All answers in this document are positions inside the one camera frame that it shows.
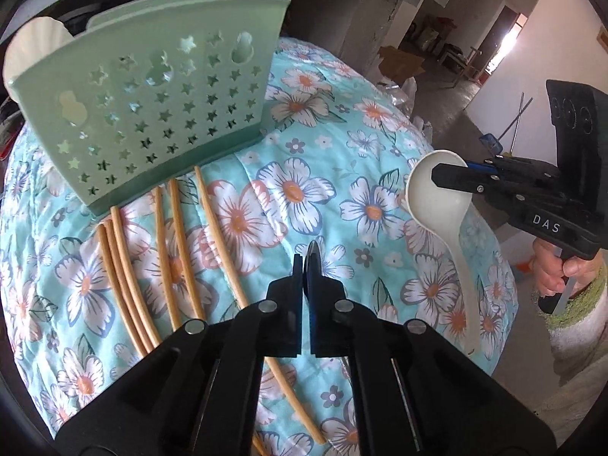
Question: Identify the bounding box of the blue dustpan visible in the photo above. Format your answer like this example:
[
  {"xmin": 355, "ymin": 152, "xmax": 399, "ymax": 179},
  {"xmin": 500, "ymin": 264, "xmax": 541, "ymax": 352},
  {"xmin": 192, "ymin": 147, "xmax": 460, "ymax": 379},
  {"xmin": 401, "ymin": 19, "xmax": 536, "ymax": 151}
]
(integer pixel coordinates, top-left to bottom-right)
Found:
[{"xmin": 478, "ymin": 92, "xmax": 535, "ymax": 158}]

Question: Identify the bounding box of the green perforated utensil holder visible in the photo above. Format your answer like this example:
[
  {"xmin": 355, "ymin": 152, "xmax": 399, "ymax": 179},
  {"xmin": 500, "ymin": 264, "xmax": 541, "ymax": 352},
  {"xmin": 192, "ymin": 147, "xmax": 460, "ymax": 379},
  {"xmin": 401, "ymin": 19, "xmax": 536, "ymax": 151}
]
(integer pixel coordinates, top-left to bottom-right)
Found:
[{"xmin": 2, "ymin": 0, "xmax": 292, "ymax": 217}]

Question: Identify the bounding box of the cardboard box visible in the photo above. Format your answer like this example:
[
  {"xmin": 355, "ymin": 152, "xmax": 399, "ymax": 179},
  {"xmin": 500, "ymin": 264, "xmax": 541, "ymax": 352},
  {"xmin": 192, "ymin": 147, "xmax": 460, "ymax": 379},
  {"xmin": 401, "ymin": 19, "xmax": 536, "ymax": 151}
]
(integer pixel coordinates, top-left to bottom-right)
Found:
[{"xmin": 377, "ymin": 45, "xmax": 426, "ymax": 79}]

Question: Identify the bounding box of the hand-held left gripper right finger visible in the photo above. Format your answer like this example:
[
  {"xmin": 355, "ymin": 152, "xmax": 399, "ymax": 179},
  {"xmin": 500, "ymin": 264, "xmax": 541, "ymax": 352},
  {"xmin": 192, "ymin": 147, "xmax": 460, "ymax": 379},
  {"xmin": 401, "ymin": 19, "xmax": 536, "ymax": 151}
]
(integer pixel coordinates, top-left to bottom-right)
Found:
[{"xmin": 304, "ymin": 241, "xmax": 557, "ymax": 456}]

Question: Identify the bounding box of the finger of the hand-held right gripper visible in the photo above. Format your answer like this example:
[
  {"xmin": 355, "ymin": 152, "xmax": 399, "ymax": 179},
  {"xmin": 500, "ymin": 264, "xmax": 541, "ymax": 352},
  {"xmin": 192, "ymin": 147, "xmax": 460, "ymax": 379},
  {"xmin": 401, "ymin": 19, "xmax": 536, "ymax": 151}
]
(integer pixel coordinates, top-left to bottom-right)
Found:
[
  {"xmin": 466, "ymin": 154, "xmax": 562, "ymax": 188},
  {"xmin": 430, "ymin": 162, "xmax": 529, "ymax": 217}
]

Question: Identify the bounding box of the floral turquoise blanket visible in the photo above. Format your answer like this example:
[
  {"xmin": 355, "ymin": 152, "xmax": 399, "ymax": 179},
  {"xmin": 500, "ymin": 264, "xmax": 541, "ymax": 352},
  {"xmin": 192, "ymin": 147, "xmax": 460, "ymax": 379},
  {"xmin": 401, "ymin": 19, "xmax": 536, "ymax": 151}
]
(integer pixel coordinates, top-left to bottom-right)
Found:
[{"xmin": 0, "ymin": 35, "xmax": 519, "ymax": 456}]

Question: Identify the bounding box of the wooden chair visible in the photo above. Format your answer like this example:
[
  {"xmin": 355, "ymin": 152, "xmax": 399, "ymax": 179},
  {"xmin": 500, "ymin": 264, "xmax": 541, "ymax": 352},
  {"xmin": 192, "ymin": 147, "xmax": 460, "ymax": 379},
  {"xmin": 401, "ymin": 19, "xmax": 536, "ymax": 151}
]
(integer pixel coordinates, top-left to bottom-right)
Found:
[{"xmin": 441, "ymin": 43, "xmax": 481, "ymax": 90}]

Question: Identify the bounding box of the white plastic bag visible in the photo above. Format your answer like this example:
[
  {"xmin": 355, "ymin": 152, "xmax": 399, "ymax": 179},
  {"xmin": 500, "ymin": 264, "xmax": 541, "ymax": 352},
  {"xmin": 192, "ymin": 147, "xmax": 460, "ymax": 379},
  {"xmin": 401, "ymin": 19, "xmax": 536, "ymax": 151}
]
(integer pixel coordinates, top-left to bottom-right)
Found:
[{"xmin": 380, "ymin": 76, "xmax": 420, "ymax": 116}]

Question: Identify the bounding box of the white rice paddle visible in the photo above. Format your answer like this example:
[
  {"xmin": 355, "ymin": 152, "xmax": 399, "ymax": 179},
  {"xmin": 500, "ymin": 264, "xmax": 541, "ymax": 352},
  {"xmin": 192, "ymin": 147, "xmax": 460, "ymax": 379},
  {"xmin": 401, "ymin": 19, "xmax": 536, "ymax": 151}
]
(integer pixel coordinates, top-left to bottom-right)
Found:
[{"xmin": 9, "ymin": 16, "xmax": 73, "ymax": 105}]

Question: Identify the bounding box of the white plastic ladle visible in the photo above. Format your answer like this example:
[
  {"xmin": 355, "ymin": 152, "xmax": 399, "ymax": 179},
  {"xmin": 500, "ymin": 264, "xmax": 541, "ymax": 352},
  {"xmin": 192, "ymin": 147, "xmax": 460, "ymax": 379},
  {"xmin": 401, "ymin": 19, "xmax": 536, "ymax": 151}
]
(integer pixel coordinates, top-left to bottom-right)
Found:
[{"xmin": 406, "ymin": 149, "xmax": 480, "ymax": 358}]

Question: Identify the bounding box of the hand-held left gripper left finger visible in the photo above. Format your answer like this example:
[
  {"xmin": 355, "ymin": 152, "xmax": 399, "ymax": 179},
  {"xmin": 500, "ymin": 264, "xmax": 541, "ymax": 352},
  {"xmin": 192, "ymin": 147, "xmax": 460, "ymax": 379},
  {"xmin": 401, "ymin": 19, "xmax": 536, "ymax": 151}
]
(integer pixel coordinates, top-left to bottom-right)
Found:
[{"xmin": 56, "ymin": 254, "xmax": 305, "ymax": 456}]

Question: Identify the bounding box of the person's right hand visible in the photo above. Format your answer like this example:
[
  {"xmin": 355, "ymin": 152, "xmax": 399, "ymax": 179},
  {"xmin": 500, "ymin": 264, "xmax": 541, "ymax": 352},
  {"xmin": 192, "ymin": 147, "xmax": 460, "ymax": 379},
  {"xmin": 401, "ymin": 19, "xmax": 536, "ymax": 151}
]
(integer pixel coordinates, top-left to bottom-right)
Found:
[{"xmin": 531, "ymin": 236, "xmax": 608, "ymax": 299}]

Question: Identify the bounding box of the bunch of wooden chopsticks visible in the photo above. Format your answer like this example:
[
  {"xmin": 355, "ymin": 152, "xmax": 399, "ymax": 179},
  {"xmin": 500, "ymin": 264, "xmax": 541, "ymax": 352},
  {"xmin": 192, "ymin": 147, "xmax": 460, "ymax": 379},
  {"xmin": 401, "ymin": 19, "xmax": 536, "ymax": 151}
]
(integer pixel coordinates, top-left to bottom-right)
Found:
[{"xmin": 95, "ymin": 166, "xmax": 328, "ymax": 456}]

